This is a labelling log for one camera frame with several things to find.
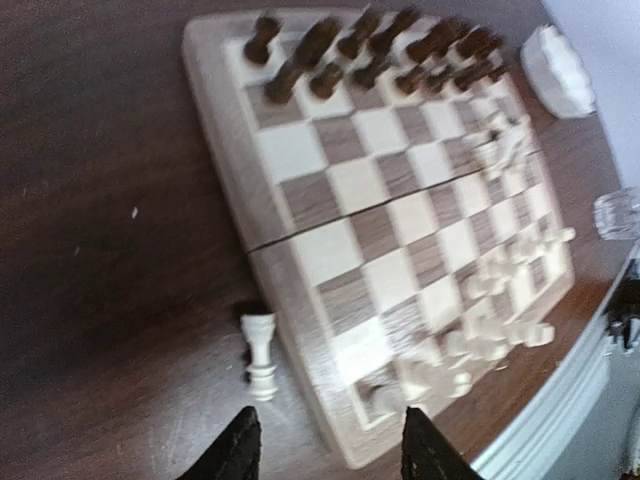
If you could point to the white bishop off board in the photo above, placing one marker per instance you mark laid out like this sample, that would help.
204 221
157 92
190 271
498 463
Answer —
259 331

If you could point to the wooden chess board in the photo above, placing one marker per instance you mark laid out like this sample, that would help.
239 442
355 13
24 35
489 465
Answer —
406 240

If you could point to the white scalloped bowl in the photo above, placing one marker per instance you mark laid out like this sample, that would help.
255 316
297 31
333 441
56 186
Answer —
557 75

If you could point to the dark rook far piece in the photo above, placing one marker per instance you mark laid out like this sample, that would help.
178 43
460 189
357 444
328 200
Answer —
256 50

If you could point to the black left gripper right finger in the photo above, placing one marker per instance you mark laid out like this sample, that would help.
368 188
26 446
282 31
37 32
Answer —
426 453

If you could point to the clear plastic cup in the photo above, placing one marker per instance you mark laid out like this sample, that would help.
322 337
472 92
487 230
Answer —
616 214

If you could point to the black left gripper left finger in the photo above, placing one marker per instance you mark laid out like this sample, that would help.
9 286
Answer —
235 453

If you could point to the aluminium front rail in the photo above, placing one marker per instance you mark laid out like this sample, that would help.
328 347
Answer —
583 422

